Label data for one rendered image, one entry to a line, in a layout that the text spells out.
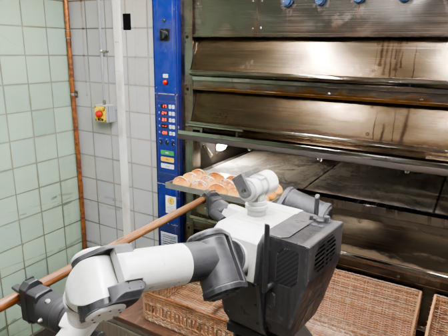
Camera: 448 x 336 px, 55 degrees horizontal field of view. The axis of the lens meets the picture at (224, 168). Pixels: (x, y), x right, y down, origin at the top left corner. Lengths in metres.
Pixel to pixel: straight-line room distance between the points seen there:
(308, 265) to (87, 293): 0.49
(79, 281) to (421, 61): 1.49
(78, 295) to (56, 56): 2.09
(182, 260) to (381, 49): 1.31
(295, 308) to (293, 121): 1.11
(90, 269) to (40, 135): 1.94
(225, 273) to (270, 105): 1.24
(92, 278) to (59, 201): 2.07
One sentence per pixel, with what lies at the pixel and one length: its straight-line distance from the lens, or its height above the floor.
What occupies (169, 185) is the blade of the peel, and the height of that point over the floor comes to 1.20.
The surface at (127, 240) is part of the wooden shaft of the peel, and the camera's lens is 1.54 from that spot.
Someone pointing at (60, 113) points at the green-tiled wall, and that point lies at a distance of 2.85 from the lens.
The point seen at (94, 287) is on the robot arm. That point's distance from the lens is 0.88.
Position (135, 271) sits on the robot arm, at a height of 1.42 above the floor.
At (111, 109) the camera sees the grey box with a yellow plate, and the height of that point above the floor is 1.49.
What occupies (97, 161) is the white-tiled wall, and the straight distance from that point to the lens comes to 2.85.
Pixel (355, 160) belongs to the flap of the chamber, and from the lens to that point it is 1.83.
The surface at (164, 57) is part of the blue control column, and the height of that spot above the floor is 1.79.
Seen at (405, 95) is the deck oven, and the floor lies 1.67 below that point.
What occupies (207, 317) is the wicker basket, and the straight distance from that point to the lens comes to 1.98.
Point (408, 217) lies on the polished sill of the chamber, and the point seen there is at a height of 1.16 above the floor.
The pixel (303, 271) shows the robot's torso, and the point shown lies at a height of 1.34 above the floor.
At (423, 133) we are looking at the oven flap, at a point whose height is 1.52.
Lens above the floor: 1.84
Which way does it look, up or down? 15 degrees down
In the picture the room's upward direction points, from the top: 1 degrees clockwise
